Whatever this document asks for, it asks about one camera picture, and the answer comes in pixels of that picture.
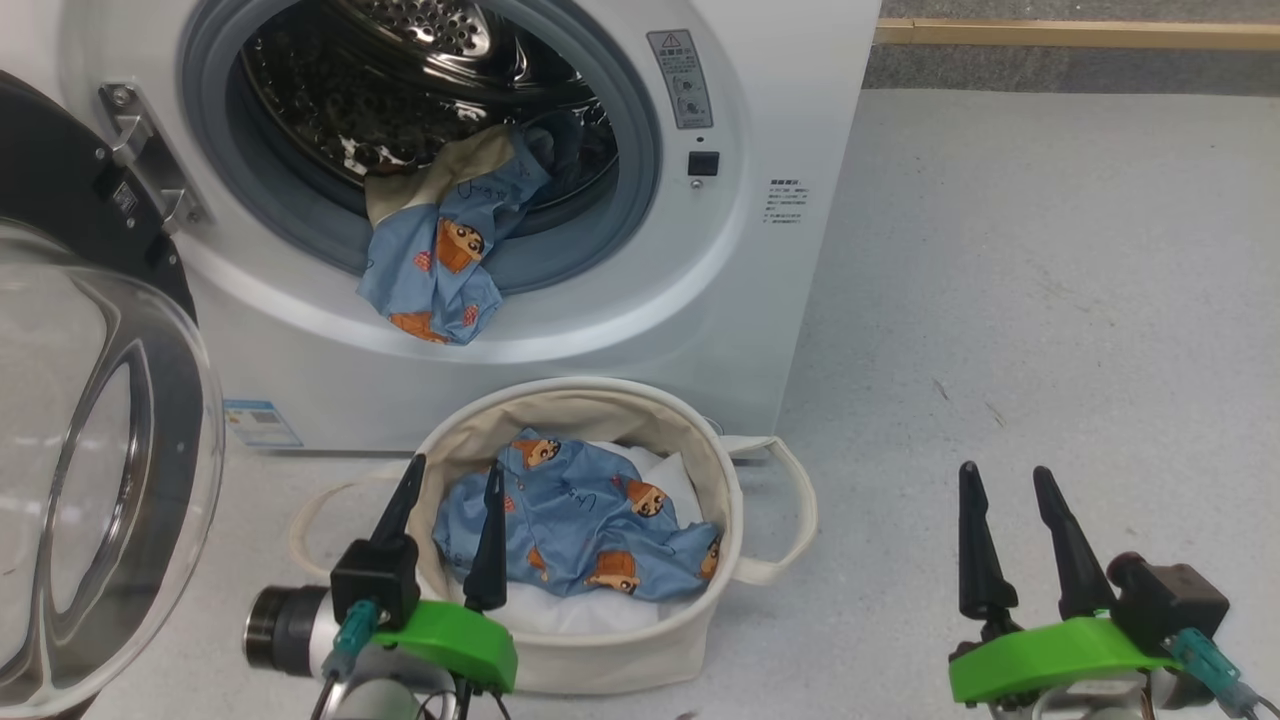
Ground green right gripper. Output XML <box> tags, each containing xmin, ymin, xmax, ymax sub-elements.
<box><xmin>948</xmin><ymin>461</ymin><xmax>1181</xmax><ymax>706</ymax></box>

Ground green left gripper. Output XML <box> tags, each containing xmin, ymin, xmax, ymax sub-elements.
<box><xmin>370</xmin><ymin>453</ymin><xmax>519</xmax><ymax>694</ymax></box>

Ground blue cartoon print garment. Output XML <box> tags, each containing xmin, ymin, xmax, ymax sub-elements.
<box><xmin>432</xmin><ymin>428</ymin><xmax>723</xmax><ymax>601</ymax></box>

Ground cream and blue cartoon garment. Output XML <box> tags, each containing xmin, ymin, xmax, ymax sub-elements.
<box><xmin>357</xmin><ymin>125</ymin><xmax>554</xmax><ymax>346</ymax></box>

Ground black glass washing machine door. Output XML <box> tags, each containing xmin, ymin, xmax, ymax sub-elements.
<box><xmin>0</xmin><ymin>70</ymin><xmax>226</xmax><ymax>720</ymax></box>

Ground white cloth basket liner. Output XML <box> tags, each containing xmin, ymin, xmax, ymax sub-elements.
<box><xmin>445</xmin><ymin>440</ymin><xmax>706</xmax><ymax>636</ymax></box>

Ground cream fabric laundry basket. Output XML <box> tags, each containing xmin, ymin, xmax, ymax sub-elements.
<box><xmin>290</xmin><ymin>377</ymin><xmax>819</xmax><ymax>696</ymax></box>

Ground white front-load washing machine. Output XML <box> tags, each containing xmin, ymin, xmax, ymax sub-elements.
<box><xmin>0</xmin><ymin>0</ymin><xmax>883</xmax><ymax>456</ymax></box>

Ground grey rubber door gasket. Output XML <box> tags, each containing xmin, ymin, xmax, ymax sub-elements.
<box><xmin>180</xmin><ymin>0</ymin><xmax>663</xmax><ymax>296</ymax></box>

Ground metal door hinge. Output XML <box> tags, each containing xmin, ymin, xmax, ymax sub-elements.
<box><xmin>97</xmin><ymin>83</ymin><xmax>206</xmax><ymax>236</ymax></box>

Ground blue energy label sticker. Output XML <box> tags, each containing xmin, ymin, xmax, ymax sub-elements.
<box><xmin>222</xmin><ymin>400</ymin><xmax>304</xmax><ymax>449</ymax></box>

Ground black text washer label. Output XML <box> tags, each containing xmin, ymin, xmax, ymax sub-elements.
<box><xmin>765</xmin><ymin>178</ymin><xmax>806</xmax><ymax>226</ymax></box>

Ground steel washer drum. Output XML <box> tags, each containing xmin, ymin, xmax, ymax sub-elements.
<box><xmin>240</xmin><ymin>0</ymin><xmax>621</xmax><ymax>236</ymax></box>

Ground grey warning sticker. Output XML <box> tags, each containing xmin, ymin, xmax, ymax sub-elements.
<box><xmin>646</xmin><ymin>28</ymin><xmax>715</xmax><ymax>131</ymax></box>

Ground left gripper teal plug cable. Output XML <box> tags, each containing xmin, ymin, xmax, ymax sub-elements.
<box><xmin>310</xmin><ymin>600</ymin><xmax>381</xmax><ymax>720</ymax></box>

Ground gripper teal plug cable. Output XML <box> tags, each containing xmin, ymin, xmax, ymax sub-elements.
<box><xmin>310</xmin><ymin>600</ymin><xmax>381</xmax><ymax>720</ymax></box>
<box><xmin>1165</xmin><ymin>628</ymin><xmax>1280</xmax><ymax>720</ymax></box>

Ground right gripper teal plug cable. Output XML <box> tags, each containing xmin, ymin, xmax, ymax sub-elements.
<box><xmin>1165</xmin><ymin>628</ymin><xmax>1280</xmax><ymax>720</ymax></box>

